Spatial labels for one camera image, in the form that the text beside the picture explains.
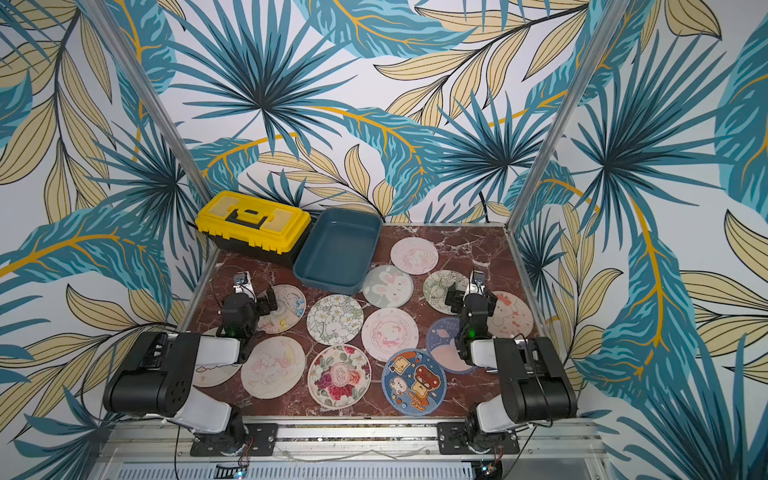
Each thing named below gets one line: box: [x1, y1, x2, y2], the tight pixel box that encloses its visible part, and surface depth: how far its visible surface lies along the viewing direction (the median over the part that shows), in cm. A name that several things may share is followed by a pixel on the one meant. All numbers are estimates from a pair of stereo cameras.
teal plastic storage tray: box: [292, 208, 382, 295], surface depth 112 cm
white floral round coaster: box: [306, 294, 364, 346], surface depth 97 cm
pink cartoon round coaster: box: [361, 307, 419, 362], surface depth 94 cm
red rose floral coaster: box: [308, 344, 372, 411], surface depth 85 cm
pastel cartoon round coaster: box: [257, 284, 307, 334], surface depth 97 cm
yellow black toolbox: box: [195, 190, 312, 265], surface depth 100 cm
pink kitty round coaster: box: [390, 237, 439, 275], surface depth 112 cm
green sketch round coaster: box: [423, 270, 469, 315], surface depth 105 cm
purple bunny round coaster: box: [426, 317, 476, 374], surface depth 92 cm
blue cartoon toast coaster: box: [382, 348, 448, 417], surface depth 84 cm
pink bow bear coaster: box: [487, 290, 534, 338], surface depth 99 cm
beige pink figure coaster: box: [241, 336, 306, 399], surface depth 85 cm
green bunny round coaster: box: [362, 265, 414, 309], surface depth 105 cm
